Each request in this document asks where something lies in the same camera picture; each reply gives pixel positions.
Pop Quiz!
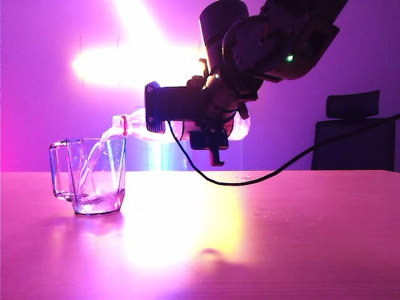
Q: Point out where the plastic water bottle red label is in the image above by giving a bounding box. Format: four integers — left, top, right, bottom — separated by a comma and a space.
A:
100, 107, 253, 144

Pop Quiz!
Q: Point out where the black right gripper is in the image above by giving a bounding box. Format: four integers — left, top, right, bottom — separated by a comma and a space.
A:
186, 71, 261, 167

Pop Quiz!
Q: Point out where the horizontal glowing light strip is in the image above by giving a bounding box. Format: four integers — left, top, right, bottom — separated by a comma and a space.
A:
71, 46, 208, 86

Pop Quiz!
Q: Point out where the diagonal glowing light strip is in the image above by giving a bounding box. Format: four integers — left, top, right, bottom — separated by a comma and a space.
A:
112, 0, 176, 53

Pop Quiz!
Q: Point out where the clear glass mug with handle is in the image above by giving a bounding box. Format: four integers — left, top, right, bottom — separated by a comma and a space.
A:
49, 137, 127, 216

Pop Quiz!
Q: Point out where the black office chair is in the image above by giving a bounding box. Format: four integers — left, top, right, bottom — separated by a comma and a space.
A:
311, 90, 396, 171

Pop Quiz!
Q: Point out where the black camera cable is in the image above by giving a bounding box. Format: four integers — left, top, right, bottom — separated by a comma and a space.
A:
167, 112, 400, 186

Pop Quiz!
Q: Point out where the vertical glowing light strip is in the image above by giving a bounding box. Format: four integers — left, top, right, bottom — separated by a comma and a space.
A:
152, 142, 172, 172

